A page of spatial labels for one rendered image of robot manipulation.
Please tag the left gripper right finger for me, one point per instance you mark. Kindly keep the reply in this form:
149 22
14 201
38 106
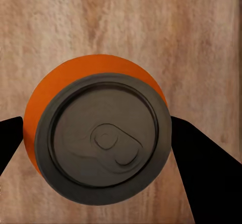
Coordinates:
211 177

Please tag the can of soda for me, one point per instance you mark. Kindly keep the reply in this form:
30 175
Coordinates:
97 128

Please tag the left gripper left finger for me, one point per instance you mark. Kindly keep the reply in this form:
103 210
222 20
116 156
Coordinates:
11 135

